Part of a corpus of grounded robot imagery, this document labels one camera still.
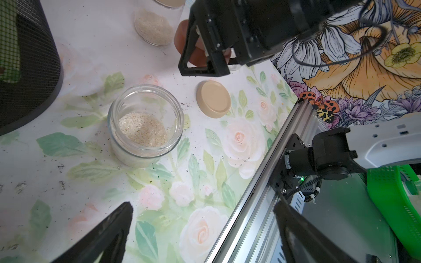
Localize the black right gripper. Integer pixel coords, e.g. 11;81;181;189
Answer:
178;1;357;77

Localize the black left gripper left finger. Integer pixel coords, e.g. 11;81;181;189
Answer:
54;202;133;263

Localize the green plastic crate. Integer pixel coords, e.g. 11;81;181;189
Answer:
367;165;421;260

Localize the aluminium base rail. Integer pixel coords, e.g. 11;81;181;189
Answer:
206;101;326;263

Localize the green plastic bin liner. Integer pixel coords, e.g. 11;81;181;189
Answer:
1;1;21;83

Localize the glass jar orange lid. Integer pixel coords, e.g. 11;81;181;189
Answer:
107;84;184;168

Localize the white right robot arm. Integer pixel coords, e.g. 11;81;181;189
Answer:
176;1;421;172

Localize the black mesh waste bin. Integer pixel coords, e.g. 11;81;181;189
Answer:
1;1;64;135

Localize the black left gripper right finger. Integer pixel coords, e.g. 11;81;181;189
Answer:
274;197;356;263

